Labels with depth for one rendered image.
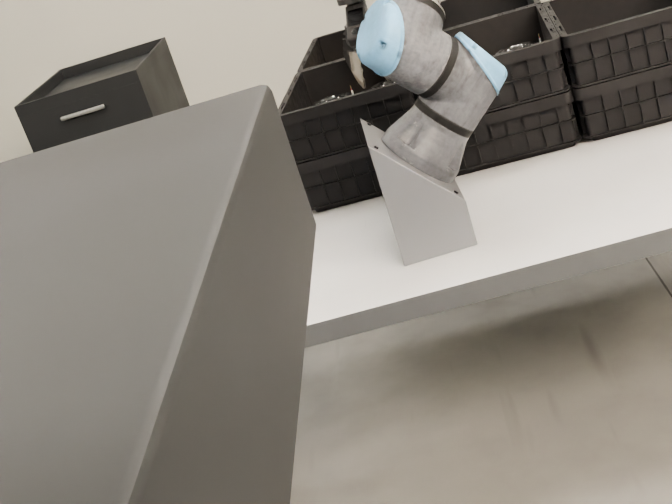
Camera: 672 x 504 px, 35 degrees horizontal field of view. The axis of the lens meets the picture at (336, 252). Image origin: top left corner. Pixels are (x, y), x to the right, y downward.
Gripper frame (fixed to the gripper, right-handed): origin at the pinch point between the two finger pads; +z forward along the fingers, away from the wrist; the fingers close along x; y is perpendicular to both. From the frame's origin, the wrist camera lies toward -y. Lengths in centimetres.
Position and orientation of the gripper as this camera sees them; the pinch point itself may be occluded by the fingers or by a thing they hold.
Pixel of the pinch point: (374, 80)
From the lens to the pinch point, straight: 249.3
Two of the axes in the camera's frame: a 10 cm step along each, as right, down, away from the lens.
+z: 2.9, 8.9, 3.6
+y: 1.6, -4.1, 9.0
